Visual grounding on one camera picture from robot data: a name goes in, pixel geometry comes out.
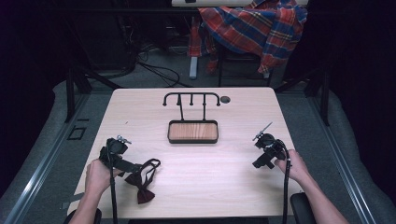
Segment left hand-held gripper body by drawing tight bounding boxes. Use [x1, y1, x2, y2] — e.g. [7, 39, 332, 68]
[99, 134, 133, 169]

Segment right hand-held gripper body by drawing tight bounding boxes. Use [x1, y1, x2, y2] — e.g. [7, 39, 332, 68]
[252, 121, 288, 161]

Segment dark red bow tie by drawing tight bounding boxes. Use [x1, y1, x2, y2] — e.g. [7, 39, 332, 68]
[124, 158, 162, 205]

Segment person's right hand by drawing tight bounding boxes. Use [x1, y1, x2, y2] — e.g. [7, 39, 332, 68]
[275, 148, 311, 185]

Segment person's left hand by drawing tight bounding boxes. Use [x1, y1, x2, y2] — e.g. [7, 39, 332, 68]
[84, 158, 124, 196]

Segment black hook rack, wooden tray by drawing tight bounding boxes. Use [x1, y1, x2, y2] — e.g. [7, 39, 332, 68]
[162, 91, 221, 145]

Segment black metal stand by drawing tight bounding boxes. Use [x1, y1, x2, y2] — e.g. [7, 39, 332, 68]
[64, 66, 120, 124]

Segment black chair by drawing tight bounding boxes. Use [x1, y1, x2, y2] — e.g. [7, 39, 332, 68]
[217, 43, 275, 88]

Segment white table leg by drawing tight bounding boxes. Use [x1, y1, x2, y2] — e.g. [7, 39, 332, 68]
[189, 55, 199, 80]

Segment red blue plaid shirt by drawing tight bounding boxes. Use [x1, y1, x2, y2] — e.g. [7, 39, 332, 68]
[188, 0, 309, 75]

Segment white table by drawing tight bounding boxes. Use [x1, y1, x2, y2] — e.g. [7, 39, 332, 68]
[171, 0, 310, 8]

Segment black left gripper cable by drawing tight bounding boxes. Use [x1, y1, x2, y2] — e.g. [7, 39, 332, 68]
[106, 138, 119, 224]

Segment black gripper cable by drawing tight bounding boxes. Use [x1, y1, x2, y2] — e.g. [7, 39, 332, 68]
[106, 138, 119, 224]
[278, 139, 292, 224]

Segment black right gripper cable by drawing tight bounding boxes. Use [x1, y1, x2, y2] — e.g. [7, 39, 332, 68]
[278, 139, 292, 224]

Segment black floor cables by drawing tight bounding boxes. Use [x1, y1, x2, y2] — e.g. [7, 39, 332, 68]
[102, 43, 194, 89]

